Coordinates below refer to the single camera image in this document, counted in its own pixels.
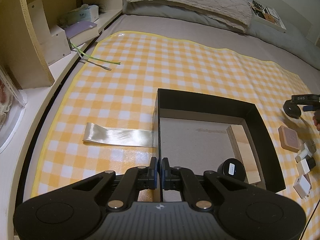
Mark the pink square compact case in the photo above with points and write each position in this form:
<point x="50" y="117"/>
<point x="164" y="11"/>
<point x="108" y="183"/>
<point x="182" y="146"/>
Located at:
<point x="288" y="139"/>

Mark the white tray with items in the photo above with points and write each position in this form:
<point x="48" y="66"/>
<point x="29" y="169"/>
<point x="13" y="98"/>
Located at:
<point x="266" y="15"/>

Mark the black round jar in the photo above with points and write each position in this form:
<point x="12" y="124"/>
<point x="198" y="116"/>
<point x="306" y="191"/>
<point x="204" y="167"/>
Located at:
<point x="233" y="168"/>

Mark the wooden shelf unit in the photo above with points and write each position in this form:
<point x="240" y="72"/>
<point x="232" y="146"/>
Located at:
<point x="33" y="46"/>

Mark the white small box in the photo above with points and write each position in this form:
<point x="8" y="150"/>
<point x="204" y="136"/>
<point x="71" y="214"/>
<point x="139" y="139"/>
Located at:
<point x="302" y="185"/>

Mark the black storage box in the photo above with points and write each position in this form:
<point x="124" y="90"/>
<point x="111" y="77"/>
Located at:
<point x="178" y="104"/>

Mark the purple notebook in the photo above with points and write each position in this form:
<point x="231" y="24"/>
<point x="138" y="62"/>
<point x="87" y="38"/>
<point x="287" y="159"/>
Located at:
<point x="81" y="32"/>

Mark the clear plastic container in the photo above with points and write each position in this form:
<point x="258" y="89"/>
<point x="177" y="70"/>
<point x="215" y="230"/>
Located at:
<point x="13" y="102"/>

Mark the shiny silver ribbon strip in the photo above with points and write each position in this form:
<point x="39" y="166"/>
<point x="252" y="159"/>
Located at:
<point x="117" y="136"/>

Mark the white charger adapter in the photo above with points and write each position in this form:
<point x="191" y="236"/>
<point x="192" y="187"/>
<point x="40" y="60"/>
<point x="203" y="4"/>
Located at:
<point x="305" y="165"/>

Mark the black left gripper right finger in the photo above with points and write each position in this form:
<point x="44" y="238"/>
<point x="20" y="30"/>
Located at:
<point x="186" y="183"/>

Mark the grey bed sheet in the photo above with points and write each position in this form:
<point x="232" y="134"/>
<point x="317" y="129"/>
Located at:
<point x="217" y="38"/>

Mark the mint tissue box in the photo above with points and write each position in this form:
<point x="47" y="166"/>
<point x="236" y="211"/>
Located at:
<point x="84" y="13"/>

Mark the yellow white checkered mat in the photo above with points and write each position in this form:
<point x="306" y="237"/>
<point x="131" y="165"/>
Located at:
<point x="124" y="97"/>

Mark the black square rounded case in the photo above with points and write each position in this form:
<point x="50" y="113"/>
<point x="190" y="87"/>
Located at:
<point x="291" y="109"/>

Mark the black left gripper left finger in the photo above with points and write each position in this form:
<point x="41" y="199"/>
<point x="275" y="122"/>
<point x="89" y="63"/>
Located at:
<point x="134" y="180"/>

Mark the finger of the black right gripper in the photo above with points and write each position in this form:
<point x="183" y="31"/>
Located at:
<point x="305" y="99"/>
<point x="316" y="115"/>

